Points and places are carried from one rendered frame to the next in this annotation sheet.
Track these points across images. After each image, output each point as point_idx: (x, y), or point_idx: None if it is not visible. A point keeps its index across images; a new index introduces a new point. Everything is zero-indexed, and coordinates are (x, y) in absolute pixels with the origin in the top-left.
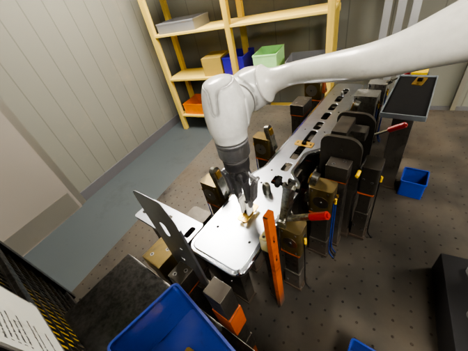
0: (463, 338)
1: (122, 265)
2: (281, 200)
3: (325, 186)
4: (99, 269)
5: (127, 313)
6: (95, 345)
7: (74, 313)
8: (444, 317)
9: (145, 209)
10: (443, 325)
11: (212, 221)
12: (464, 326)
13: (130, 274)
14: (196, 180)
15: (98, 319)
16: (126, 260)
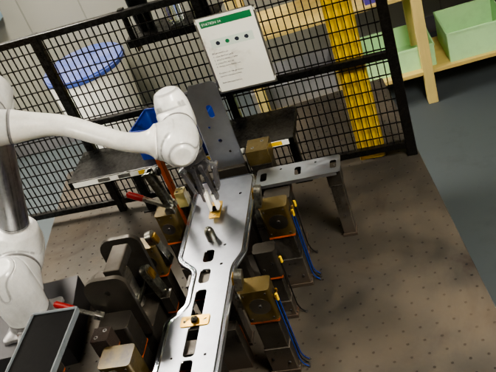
0: (71, 286)
1: (286, 132)
2: (193, 238)
3: (142, 241)
4: (418, 175)
5: (252, 128)
6: (257, 116)
7: (288, 109)
8: (79, 305)
9: (215, 96)
10: (81, 304)
11: (249, 193)
12: (69, 292)
13: (274, 134)
14: (439, 311)
15: (269, 118)
16: (288, 134)
